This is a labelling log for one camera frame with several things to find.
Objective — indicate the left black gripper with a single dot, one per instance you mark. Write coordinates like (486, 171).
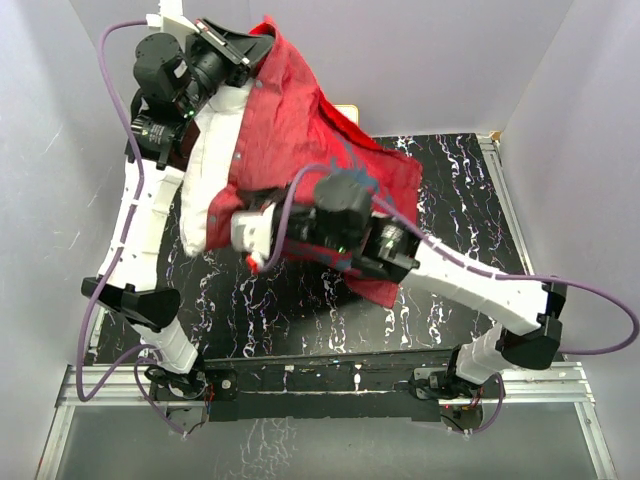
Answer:
(237, 51)

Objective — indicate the red patterned pillowcase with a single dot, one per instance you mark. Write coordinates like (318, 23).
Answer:
(289, 124)

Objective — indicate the white pillow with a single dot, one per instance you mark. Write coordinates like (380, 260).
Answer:
(206, 204)

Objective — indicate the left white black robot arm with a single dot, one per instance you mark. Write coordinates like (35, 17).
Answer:
(178, 69)

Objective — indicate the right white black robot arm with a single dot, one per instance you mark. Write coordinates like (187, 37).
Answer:
(341, 220)

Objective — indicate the small yellow-framed whiteboard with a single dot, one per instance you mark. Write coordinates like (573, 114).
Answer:
(351, 112)

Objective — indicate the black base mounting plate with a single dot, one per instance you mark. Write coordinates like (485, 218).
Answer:
(391, 384)

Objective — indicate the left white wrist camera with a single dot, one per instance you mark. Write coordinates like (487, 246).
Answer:
(172, 15)

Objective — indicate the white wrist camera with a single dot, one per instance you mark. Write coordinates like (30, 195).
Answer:
(172, 15)
(252, 234)

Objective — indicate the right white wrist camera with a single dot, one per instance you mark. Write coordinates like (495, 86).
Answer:
(252, 234)

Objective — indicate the aluminium frame rail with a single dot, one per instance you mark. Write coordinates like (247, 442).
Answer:
(544, 426)

